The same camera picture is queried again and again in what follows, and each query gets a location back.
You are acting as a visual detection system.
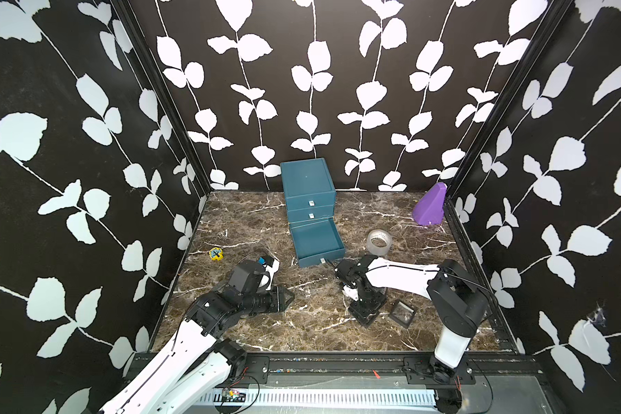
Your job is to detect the small yellow blue ball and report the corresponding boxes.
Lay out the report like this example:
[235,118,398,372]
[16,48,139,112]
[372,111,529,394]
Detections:
[208,247,224,262]

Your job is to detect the black brooch box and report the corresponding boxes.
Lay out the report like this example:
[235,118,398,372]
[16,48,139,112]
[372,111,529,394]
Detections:
[348,302,381,328]
[388,299,417,329]

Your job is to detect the white perforated rail strip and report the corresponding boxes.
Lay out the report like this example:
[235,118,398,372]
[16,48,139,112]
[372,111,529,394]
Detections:
[195,389,438,410]

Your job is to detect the clear tape roll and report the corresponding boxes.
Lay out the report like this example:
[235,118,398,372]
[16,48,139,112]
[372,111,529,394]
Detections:
[366,229,393,257]

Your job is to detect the purple wedge-shaped object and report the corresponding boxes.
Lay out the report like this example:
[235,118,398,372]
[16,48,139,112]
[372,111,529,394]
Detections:
[412,182,447,226]

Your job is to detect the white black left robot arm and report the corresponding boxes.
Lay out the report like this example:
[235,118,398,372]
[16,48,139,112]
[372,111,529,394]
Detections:
[100,255,295,413]

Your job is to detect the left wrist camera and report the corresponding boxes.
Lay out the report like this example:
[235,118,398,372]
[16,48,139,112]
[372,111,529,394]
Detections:
[258,255,279,293]

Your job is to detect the teal three-drawer cabinet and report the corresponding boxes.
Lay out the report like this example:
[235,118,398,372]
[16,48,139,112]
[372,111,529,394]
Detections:
[281,158,345,268]

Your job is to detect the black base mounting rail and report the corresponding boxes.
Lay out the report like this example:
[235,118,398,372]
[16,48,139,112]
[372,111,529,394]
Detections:
[228,351,543,388]

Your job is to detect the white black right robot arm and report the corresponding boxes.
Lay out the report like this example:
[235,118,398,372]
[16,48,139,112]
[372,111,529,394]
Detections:
[334,255,490,385]

